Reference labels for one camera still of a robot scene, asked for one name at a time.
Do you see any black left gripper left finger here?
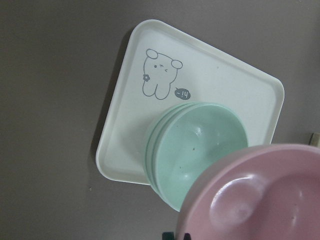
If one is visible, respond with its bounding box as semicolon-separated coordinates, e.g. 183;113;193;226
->
162;232;175;240

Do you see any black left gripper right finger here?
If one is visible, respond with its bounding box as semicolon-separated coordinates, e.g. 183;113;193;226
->
183;233;191;240

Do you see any green bowl stack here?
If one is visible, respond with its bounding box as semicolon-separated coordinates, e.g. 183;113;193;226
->
142;102;248;212

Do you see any pink bowl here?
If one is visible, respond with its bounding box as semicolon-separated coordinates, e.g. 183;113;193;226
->
175;144;320;240

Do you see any cream rabbit tray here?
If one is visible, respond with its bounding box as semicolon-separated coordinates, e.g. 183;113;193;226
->
95;19;285;185

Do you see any wooden cutting board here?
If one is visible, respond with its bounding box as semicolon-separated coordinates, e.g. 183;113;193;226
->
308;132;320;148

